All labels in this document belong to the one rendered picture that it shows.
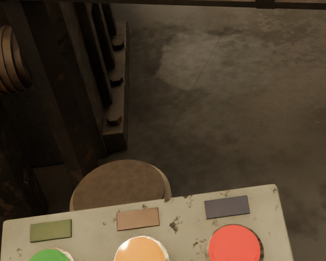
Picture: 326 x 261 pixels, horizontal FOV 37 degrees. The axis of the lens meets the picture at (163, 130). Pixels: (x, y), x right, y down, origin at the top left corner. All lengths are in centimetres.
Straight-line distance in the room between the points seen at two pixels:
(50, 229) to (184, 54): 141
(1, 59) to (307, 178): 78
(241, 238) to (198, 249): 4
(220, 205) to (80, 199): 22
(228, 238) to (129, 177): 22
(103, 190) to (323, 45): 131
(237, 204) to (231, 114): 108
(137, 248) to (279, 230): 11
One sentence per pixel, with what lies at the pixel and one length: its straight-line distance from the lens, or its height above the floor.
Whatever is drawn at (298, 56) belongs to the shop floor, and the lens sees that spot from 173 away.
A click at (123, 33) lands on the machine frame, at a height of 7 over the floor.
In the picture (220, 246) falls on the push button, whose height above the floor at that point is 61.
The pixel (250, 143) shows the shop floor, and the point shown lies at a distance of 138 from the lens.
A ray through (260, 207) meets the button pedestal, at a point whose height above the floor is 61.
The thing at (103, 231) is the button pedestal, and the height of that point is 61.
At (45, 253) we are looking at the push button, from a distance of 42.
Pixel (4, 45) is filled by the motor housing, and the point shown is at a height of 52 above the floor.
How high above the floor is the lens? 93
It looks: 40 degrees down
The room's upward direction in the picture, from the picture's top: 11 degrees counter-clockwise
